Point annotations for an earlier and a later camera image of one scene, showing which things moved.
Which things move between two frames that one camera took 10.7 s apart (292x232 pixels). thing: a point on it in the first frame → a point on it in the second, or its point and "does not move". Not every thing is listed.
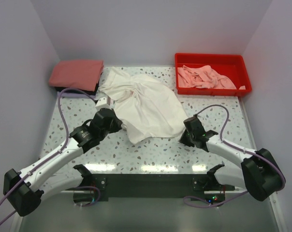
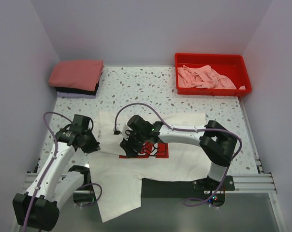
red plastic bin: [233, 66] does not move
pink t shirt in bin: [203, 77] does not move
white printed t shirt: [147, 109] → [117, 181]
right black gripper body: [187, 138] → [136, 141]
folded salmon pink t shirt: [83, 75] does not move
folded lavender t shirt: [75, 94] does not move
